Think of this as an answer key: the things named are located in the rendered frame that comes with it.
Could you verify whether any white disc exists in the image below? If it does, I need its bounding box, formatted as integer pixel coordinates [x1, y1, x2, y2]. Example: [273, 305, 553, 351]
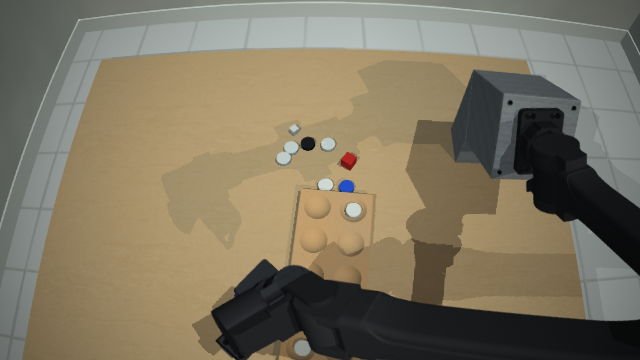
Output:
[321, 138, 335, 152]
[346, 203, 361, 219]
[284, 141, 298, 156]
[294, 340, 312, 356]
[318, 178, 333, 191]
[277, 152, 291, 166]

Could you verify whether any blue disc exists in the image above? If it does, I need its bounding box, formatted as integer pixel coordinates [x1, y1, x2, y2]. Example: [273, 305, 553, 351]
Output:
[339, 180, 354, 193]

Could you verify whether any tan tray with round pockets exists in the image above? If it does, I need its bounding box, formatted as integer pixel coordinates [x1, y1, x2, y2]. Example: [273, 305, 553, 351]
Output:
[278, 188, 373, 360]

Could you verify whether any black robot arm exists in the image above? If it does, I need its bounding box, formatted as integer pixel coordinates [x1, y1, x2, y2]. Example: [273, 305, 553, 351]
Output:
[211, 108, 640, 360]

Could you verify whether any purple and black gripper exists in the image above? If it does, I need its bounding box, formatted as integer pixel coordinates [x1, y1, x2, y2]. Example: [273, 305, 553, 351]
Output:
[234, 259, 278, 297]

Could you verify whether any red cube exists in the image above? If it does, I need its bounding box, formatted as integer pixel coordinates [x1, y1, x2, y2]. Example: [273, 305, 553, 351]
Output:
[341, 152, 357, 170]

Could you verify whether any black disc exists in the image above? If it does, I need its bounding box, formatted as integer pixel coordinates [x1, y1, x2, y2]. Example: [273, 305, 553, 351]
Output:
[301, 137, 315, 151]

